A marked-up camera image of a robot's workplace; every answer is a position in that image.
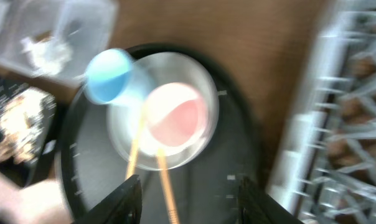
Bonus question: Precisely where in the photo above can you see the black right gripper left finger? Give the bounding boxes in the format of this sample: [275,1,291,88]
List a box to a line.
[74,174,143,224]

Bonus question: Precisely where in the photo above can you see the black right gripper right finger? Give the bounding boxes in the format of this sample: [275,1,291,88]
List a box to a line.
[237,176,303,224]

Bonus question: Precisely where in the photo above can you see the pink plastic cup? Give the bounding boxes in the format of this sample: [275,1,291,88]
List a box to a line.
[145,82,208,147]

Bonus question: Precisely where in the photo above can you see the peanut shell food scraps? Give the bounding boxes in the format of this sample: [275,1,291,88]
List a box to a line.
[0,88,55,164]

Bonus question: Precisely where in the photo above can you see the white tissue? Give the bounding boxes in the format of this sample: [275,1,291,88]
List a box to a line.
[21,37,73,76]

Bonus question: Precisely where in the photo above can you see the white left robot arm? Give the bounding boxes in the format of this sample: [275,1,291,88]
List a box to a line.
[0,167,73,223]

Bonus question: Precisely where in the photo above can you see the grey dishwasher rack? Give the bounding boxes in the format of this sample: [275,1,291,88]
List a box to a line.
[267,1,376,223]

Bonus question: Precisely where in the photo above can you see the left wooden chopstick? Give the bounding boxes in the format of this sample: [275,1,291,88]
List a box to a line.
[125,105,147,181]

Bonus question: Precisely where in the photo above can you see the wooden chopstick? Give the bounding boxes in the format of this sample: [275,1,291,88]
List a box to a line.
[157,148,180,224]
[125,105,147,181]

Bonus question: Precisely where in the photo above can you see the round black serving tray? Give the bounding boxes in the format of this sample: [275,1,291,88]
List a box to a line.
[55,44,261,223]

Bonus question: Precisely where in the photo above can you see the right wooden chopstick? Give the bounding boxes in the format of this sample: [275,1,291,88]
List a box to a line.
[157,148,180,224]

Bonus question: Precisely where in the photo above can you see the light grey plate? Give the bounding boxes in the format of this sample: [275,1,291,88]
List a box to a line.
[107,52,219,170]

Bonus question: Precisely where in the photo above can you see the blue plastic cup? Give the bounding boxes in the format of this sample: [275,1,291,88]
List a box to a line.
[84,49,134,105]

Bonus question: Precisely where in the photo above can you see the black rectangular tray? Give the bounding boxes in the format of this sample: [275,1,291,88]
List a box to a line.
[0,77,67,187]

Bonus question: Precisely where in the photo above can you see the clear plastic bin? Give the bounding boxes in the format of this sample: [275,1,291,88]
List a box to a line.
[0,0,118,87]

